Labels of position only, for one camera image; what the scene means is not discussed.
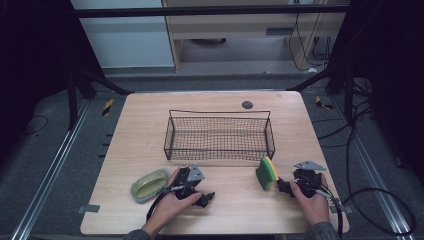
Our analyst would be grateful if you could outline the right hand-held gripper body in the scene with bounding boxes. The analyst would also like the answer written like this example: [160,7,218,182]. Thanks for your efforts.
[292,160,328,199]

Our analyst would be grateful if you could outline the person's left hand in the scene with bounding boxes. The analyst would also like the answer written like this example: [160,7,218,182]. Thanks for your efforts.
[142,167,203,236]

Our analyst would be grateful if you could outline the black horizontal frame bar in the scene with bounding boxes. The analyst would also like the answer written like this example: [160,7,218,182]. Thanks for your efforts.
[74,4,350,19]

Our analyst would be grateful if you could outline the dark curtain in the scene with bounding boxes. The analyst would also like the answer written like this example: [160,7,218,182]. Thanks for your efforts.
[0,0,105,164]
[331,0,424,186]

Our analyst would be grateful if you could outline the hand-held gripper cable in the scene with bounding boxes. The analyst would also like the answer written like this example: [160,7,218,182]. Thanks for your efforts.
[313,186,417,239]
[145,184,185,223]

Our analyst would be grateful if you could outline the black and yellow tape strip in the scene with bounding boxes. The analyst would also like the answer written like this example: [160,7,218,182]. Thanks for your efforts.
[101,98,115,117]
[314,95,335,111]

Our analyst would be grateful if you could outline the black wire mesh basket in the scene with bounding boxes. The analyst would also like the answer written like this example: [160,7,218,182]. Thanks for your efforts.
[163,109,276,162]

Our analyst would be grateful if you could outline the green soap dish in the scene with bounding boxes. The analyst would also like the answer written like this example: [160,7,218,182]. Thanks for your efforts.
[130,168,172,204]

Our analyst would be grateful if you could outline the grey tape patch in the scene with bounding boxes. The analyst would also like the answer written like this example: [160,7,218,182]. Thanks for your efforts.
[77,204,101,214]

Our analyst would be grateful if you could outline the metal floor rail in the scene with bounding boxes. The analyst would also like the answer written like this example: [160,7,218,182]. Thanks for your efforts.
[333,98,416,240]
[9,99,93,240]

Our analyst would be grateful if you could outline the black metal stand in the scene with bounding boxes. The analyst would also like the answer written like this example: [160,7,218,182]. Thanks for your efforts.
[287,61,357,122]
[66,66,135,132]

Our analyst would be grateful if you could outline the left hand-held gripper cable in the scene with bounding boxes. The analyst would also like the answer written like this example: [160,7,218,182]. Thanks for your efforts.
[145,184,185,223]

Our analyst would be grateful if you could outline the black cables under desk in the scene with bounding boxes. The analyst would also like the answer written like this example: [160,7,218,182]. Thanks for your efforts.
[287,12,335,72]

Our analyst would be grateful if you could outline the white cabinet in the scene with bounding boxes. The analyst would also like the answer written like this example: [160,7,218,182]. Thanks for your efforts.
[70,0,176,70]

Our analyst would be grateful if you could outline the thin black floor cable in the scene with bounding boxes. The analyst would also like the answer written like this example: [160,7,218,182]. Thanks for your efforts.
[19,114,50,138]

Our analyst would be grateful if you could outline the black floor cables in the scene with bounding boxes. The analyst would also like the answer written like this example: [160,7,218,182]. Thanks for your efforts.
[313,98,378,150]

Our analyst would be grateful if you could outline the right hand-held gripper cable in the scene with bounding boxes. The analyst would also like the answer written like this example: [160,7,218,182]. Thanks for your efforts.
[313,186,417,239]

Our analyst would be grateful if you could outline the green and yellow sponge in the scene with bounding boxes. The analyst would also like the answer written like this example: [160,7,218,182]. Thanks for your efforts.
[255,156,280,192]

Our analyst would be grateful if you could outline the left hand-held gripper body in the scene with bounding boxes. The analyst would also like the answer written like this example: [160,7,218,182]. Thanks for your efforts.
[172,163,206,201]

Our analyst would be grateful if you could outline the person's right hand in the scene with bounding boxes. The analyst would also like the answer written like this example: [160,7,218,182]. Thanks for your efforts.
[289,173,332,228]

